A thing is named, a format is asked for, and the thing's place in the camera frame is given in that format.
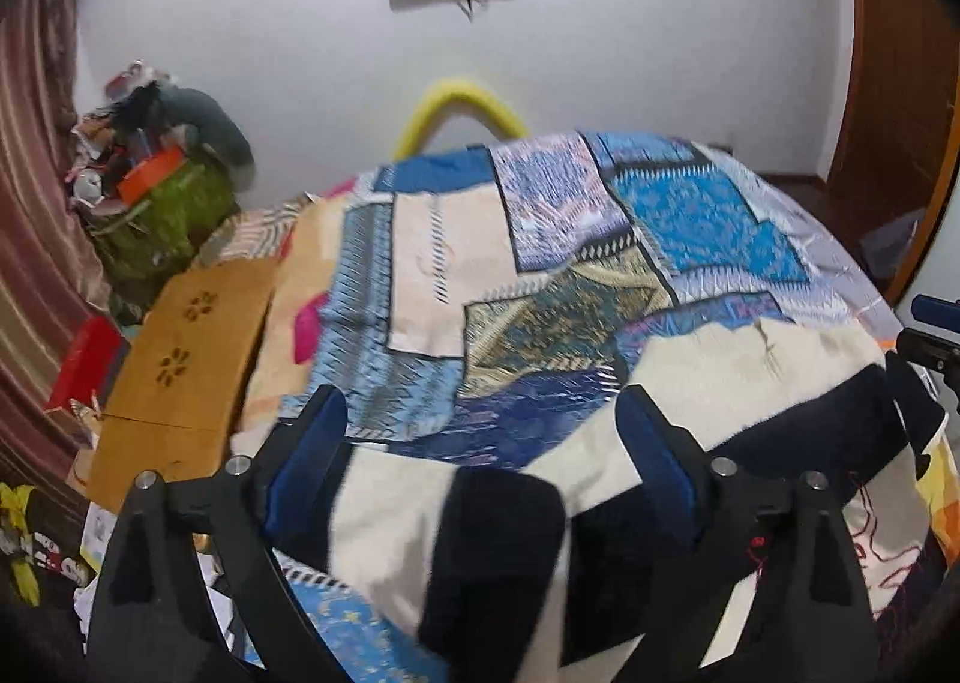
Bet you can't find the black and white striped sweater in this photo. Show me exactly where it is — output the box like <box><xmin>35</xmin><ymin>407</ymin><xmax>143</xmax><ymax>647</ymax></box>
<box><xmin>275</xmin><ymin>319</ymin><xmax>952</xmax><ymax>681</ymax></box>

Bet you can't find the wooden lap desk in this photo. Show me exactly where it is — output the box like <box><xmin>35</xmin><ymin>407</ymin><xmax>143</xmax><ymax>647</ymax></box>
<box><xmin>86</xmin><ymin>259</ymin><xmax>278</xmax><ymax>513</ymax></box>

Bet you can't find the red box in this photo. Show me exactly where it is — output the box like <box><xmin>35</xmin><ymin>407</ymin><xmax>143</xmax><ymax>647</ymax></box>
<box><xmin>44</xmin><ymin>316</ymin><xmax>128</xmax><ymax>412</ymax></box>

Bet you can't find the brown wooden door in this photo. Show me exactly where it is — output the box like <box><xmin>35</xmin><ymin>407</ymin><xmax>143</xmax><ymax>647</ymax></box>
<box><xmin>828</xmin><ymin>0</ymin><xmax>958</xmax><ymax>226</ymax></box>

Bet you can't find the striped red curtain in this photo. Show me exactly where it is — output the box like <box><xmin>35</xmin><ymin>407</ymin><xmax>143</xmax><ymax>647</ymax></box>
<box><xmin>2</xmin><ymin>0</ymin><xmax>109</xmax><ymax>478</ymax></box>

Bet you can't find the blue patchwork bedspread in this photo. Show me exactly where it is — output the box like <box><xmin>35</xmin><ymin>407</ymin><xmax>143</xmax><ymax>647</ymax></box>
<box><xmin>233</xmin><ymin>134</ymin><xmax>911</xmax><ymax>681</ymax></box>

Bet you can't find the orange box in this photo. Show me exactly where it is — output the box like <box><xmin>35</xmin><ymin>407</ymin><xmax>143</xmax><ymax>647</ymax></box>
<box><xmin>117</xmin><ymin>146</ymin><xmax>185</xmax><ymax>206</ymax></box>

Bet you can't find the yellow foam tube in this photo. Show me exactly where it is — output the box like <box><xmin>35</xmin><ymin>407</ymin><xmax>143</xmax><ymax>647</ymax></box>
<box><xmin>392</xmin><ymin>78</ymin><xmax>529</xmax><ymax>161</ymax></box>

